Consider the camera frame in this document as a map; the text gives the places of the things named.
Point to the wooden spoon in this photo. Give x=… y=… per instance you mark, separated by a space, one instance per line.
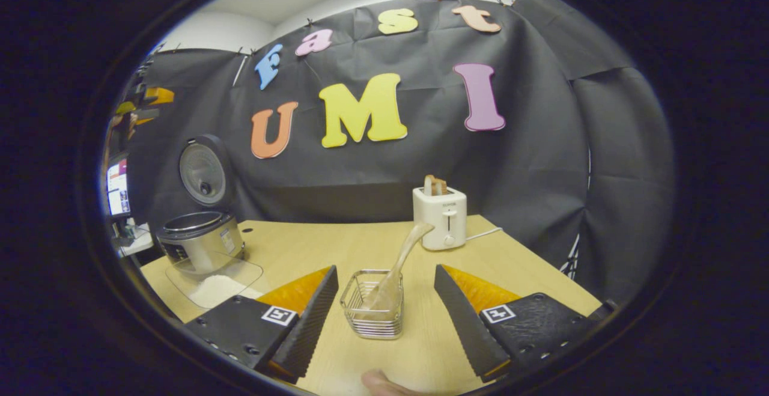
x=411 y=243

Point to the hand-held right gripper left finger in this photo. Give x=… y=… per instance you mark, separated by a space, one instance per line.
x=306 y=330

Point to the computer monitor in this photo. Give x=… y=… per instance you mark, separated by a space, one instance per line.
x=118 y=188

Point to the white rice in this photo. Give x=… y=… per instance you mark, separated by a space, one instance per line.
x=219 y=291

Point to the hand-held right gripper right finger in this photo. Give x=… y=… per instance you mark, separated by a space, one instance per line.
x=468 y=324

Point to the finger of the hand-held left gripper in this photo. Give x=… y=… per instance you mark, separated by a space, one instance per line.
x=126 y=107
x=159 y=95

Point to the clear plastic container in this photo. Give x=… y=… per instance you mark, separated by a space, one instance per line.
x=240 y=267

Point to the white toaster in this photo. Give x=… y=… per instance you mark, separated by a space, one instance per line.
x=441 y=222

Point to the dark grey rice cooker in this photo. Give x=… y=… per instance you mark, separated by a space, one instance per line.
x=201 y=234

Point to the toasted bread slice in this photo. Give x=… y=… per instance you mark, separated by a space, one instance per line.
x=435 y=184

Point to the white side table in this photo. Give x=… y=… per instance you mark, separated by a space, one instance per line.
x=139 y=243

